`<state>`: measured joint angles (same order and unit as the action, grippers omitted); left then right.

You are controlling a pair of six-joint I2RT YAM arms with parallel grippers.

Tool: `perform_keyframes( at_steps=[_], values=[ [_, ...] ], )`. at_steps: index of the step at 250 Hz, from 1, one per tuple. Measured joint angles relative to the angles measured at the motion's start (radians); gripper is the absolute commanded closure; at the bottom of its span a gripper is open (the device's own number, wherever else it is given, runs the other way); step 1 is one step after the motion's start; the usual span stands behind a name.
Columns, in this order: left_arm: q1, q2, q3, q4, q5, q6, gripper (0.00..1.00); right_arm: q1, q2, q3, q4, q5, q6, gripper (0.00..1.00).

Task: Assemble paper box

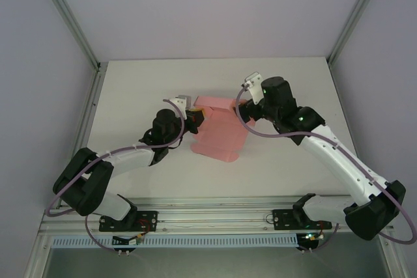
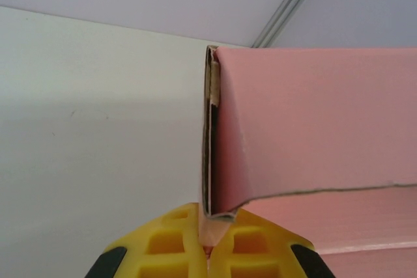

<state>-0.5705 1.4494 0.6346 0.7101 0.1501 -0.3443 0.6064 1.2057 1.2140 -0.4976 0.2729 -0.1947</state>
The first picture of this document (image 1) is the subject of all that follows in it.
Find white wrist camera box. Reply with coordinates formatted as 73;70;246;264
172;94;194;109
242;72;264;105

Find aluminium mounting rail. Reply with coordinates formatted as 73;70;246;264
38;195;395;237

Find small wired connector board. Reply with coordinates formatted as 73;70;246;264
296;231;326;255
112;234;146;257

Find aluminium table side rail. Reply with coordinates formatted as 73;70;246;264
57;62;108;209
327;59;375;204

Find aluminium frame post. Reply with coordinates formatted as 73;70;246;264
34;0;102;71
326;0;391;66

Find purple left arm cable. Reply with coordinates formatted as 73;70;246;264
45;97;189;253

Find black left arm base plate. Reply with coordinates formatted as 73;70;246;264
98;210;160;232

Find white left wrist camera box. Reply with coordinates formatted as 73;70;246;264
172;94;194;109

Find slotted pale blue cable duct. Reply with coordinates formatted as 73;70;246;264
51;234;300;249

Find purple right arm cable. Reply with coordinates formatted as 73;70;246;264
236;85;417;253

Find pink paper box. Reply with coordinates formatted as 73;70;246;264
190;95;257;163

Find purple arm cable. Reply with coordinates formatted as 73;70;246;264
236;85;417;253
45;97;189;253

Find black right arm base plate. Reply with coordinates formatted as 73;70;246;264
272;208;333;230

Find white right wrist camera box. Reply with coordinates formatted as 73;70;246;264
242;72;264;105

